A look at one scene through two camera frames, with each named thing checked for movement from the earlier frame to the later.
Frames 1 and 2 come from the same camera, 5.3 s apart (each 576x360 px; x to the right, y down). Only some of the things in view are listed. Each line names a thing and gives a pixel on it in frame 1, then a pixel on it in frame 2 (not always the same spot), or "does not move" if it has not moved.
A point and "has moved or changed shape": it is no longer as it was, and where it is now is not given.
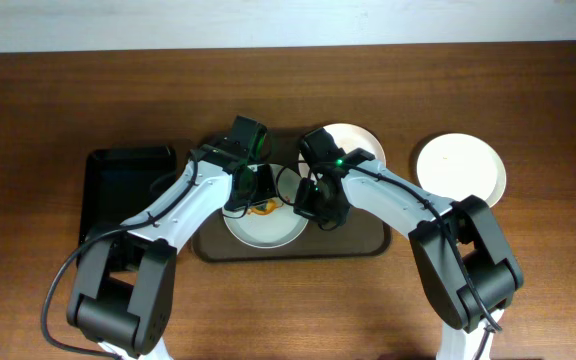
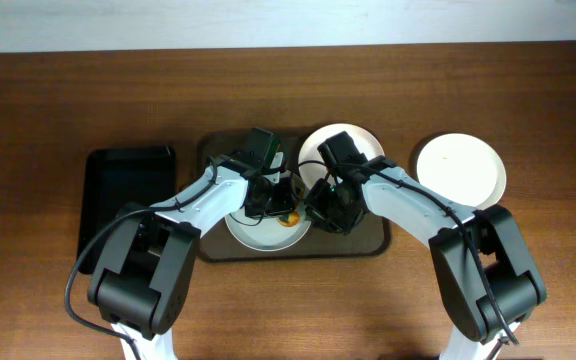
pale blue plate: (273, 222) does not move
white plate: (350, 137) does not move
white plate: (455, 166) does not move
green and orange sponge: (264, 208) has moved or changed shape
